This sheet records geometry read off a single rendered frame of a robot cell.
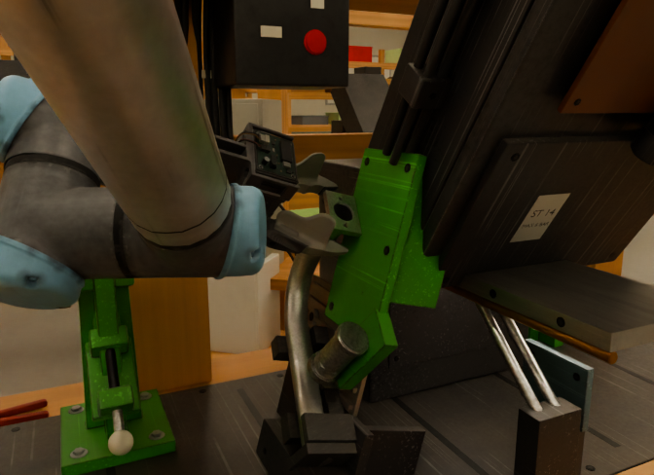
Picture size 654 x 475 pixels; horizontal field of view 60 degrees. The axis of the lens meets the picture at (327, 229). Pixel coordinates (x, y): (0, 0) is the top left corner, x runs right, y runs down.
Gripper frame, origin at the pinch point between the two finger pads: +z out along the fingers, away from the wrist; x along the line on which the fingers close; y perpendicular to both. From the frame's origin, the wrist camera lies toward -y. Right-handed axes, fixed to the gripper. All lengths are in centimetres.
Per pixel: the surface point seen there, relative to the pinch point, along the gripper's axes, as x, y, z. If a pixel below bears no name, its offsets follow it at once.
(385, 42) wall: 924, -454, 547
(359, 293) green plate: -9.0, -0.7, 2.8
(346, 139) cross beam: 34.6, -15.6, 18.0
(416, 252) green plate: -7.0, 6.1, 6.0
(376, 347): -16.1, 0.8, 2.5
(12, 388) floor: 74, -260, -13
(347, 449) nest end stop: -23.5, -8.6, 3.9
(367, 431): -22.1, -6.9, 5.6
